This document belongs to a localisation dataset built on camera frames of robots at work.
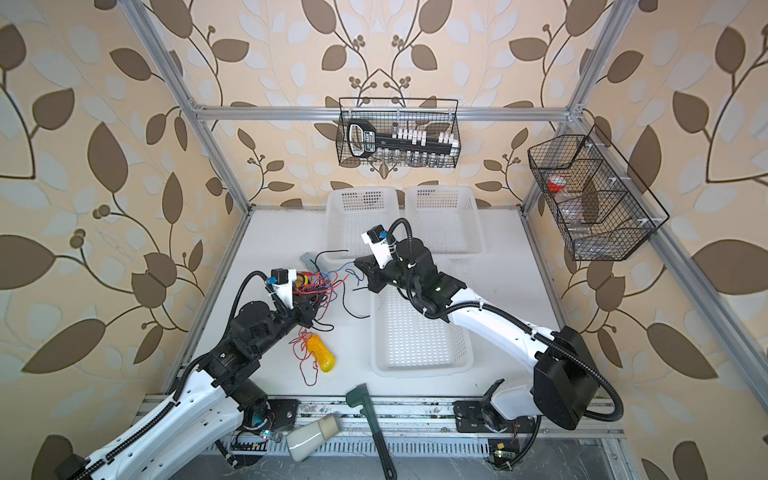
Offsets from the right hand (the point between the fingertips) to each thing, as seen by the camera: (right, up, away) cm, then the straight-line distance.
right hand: (359, 261), depth 73 cm
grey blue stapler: (-20, -2, +25) cm, 32 cm away
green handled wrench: (-1, -36, +4) cm, 36 cm away
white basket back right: (+29, +14, +43) cm, 54 cm away
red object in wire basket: (+53, +21, +7) cm, 57 cm away
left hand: (-9, -7, 0) cm, 11 cm away
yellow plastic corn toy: (-11, -27, +7) cm, 30 cm away
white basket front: (+12, -25, +13) cm, 31 cm away
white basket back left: (-9, +17, +46) cm, 50 cm away
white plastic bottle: (-11, -40, -7) cm, 42 cm away
